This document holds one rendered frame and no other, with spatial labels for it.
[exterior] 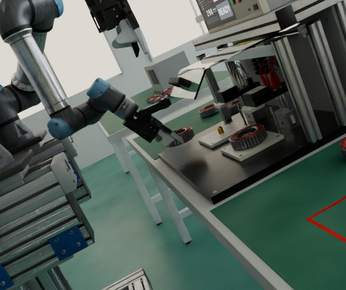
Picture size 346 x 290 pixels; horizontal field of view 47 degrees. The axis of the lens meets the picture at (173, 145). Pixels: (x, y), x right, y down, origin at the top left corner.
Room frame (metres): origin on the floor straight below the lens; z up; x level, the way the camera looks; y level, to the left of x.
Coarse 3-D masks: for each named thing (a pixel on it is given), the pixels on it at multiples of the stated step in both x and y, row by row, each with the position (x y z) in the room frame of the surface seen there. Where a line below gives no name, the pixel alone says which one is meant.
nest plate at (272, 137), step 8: (272, 136) 1.13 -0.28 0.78; (280, 136) 1.10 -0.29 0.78; (256, 144) 1.12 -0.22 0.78; (264, 144) 1.09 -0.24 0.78; (224, 152) 1.19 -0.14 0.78; (232, 152) 1.15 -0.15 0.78; (240, 152) 1.11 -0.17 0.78; (248, 152) 1.09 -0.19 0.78; (256, 152) 1.09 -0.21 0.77; (240, 160) 1.08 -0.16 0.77
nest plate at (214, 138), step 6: (228, 126) 1.45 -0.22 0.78; (234, 126) 1.41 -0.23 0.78; (240, 126) 1.38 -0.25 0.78; (246, 126) 1.35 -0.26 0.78; (216, 132) 1.44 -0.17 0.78; (228, 132) 1.37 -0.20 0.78; (204, 138) 1.44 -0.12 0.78; (210, 138) 1.40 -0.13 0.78; (216, 138) 1.37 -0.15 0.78; (222, 138) 1.33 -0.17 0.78; (228, 138) 1.33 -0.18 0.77; (204, 144) 1.40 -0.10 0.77; (210, 144) 1.32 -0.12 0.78; (216, 144) 1.32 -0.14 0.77
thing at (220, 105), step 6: (252, 84) 1.40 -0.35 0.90; (258, 84) 1.40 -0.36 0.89; (222, 90) 1.40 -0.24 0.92; (228, 90) 1.38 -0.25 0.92; (234, 90) 1.39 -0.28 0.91; (240, 90) 1.39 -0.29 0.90; (246, 90) 1.39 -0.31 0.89; (222, 96) 1.38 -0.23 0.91; (228, 96) 1.38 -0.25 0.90; (234, 96) 1.38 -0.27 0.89; (222, 102) 1.40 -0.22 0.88; (228, 102) 1.38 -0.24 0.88
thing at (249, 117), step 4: (260, 108) 1.39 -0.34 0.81; (252, 112) 1.39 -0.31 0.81; (256, 112) 1.39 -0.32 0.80; (260, 112) 1.39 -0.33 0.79; (264, 112) 1.39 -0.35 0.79; (248, 116) 1.43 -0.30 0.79; (252, 116) 1.39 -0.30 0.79; (256, 116) 1.39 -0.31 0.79; (260, 116) 1.39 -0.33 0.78; (264, 116) 1.39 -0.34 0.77; (248, 120) 1.44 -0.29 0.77; (252, 120) 1.40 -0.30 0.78; (256, 120) 1.39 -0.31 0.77
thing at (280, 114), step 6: (294, 108) 1.15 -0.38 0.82; (276, 114) 1.20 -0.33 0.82; (282, 114) 1.16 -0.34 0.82; (288, 114) 1.15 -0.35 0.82; (294, 114) 1.15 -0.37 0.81; (282, 120) 1.18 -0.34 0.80; (288, 120) 1.15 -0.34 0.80; (282, 126) 1.19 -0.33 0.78; (288, 126) 1.15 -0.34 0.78; (294, 126) 1.15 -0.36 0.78
